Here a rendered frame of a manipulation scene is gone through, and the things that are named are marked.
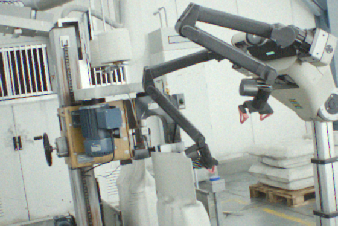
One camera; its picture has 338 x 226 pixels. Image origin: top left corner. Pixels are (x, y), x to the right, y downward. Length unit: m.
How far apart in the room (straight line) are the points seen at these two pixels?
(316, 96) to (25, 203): 3.76
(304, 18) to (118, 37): 6.13
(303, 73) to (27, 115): 3.63
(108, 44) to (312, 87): 0.99
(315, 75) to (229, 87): 5.33
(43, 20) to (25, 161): 1.45
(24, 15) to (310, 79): 3.48
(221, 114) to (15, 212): 3.46
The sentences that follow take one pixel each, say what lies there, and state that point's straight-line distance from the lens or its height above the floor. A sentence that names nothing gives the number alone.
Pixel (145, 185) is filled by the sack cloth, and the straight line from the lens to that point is 2.95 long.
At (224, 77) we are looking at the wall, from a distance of 7.43.
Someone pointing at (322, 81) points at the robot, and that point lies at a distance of 2.21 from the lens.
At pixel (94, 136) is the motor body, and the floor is 1.18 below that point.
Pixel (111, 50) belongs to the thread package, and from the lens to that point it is 2.43.
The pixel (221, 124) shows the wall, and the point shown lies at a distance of 7.38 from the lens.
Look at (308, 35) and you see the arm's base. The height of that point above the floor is 1.50.
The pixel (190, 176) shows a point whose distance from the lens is 2.22.
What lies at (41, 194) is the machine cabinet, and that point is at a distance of 5.35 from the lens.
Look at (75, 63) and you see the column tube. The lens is 2.64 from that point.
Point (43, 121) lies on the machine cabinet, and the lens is 5.29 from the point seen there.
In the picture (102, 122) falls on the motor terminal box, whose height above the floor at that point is 1.24.
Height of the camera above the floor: 1.36
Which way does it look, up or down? 3 degrees down
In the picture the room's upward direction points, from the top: 7 degrees counter-clockwise
